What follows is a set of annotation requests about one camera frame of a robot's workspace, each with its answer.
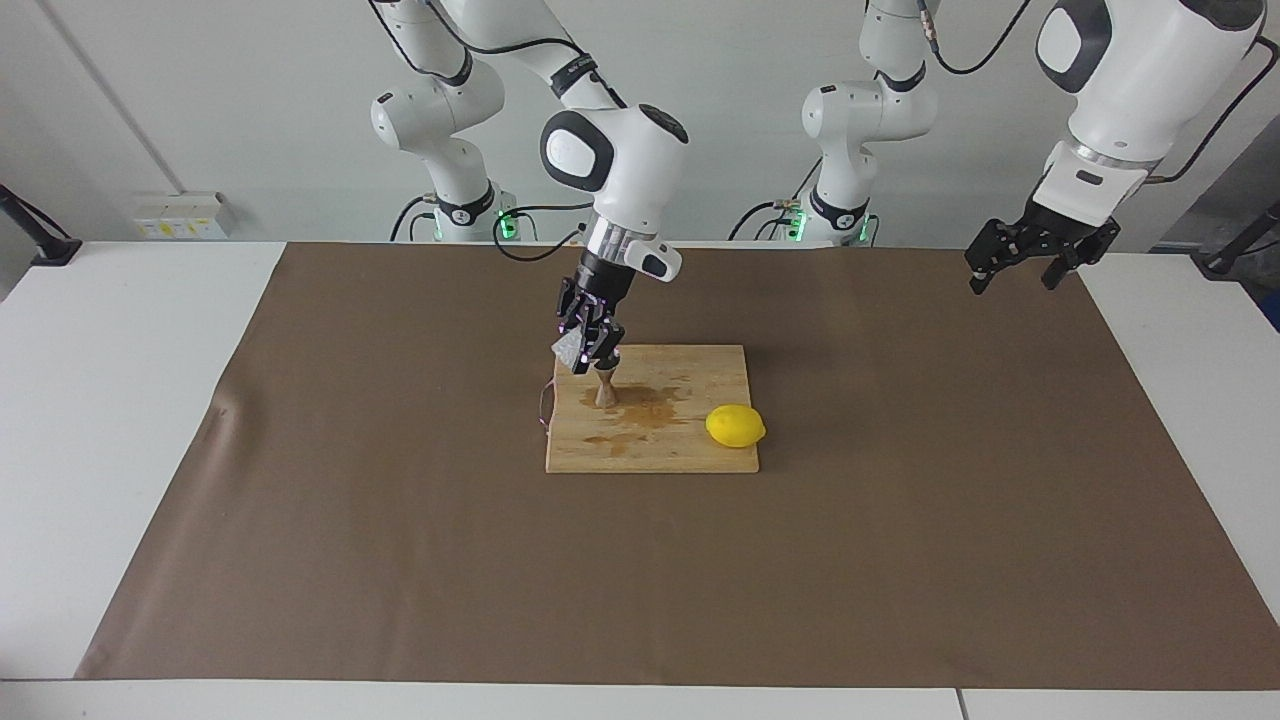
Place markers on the brown paper table mat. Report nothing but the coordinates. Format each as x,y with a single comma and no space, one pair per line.
400,600

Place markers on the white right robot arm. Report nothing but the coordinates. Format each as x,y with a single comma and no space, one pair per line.
620,160

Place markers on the yellow lemon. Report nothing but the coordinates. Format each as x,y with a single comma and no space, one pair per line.
735,426

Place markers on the blue object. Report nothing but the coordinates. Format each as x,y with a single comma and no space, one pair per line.
1273,310

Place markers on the black camera stand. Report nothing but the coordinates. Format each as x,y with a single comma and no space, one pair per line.
1222,262
55,250

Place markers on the white wall socket box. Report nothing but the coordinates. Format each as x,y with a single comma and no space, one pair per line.
180,215

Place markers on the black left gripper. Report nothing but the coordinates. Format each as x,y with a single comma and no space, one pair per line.
1050,235

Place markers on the dark grey partition panel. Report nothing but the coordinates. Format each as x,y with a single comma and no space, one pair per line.
1240,200

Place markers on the wooden cutting board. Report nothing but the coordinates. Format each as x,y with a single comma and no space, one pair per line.
660,455

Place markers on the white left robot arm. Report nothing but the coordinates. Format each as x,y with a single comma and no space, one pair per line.
1130,90

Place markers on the steel double jigger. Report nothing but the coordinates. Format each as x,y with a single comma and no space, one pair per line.
606,395

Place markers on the small clear glass cup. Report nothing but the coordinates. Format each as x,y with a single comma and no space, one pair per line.
566,353

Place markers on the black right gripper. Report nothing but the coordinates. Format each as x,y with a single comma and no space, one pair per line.
603,280

